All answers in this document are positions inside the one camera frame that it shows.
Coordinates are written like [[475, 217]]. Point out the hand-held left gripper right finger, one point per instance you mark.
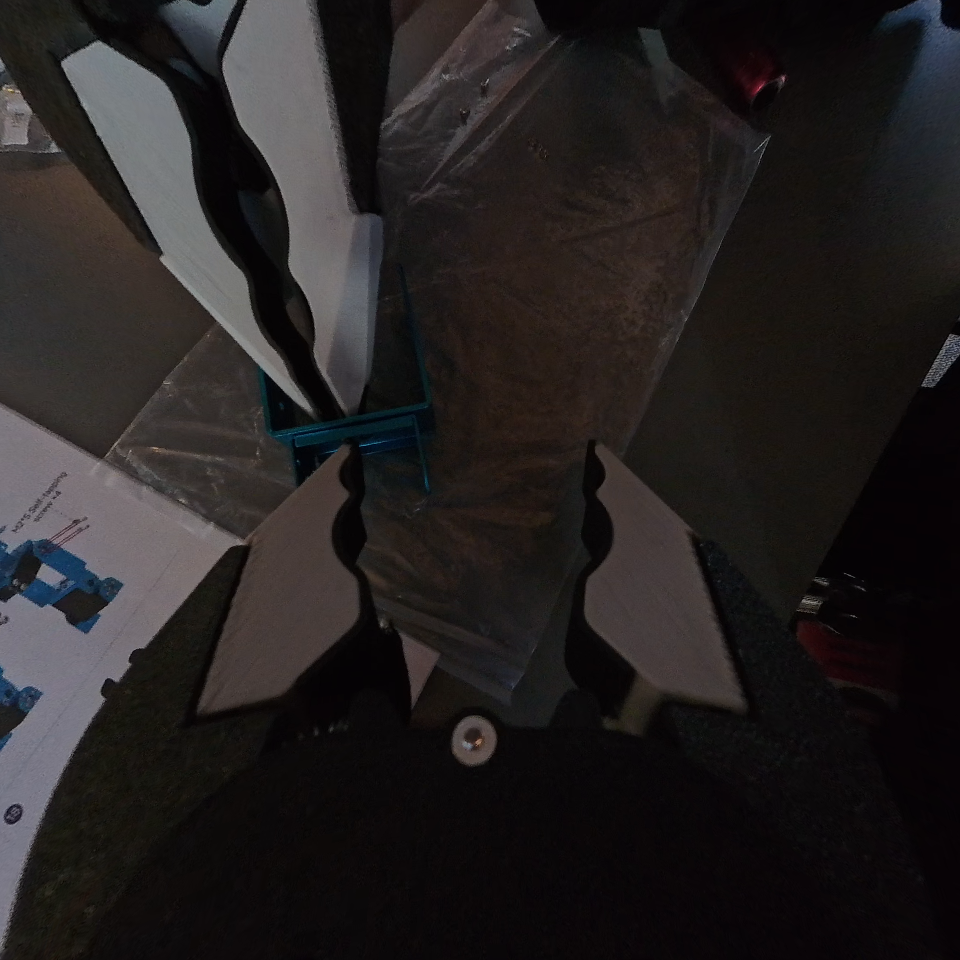
[[667, 600]]

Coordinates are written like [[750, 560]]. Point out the grey desk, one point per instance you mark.
[[825, 300]]

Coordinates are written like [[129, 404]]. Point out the slim red metal cylinder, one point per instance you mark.
[[750, 75]]

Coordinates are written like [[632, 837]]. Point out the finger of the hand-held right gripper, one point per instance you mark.
[[135, 150], [300, 135]]

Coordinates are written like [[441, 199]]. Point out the clear plastic bag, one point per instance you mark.
[[562, 300]]

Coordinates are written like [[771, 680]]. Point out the assembly instruction manual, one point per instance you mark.
[[112, 525]]

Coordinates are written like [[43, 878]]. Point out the blue metal bracket assembly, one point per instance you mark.
[[352, 435]]

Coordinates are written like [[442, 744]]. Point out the person's dark clothing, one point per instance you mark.
[[900, 487]]

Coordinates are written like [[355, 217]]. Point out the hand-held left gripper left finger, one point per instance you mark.
[[285, 600]]

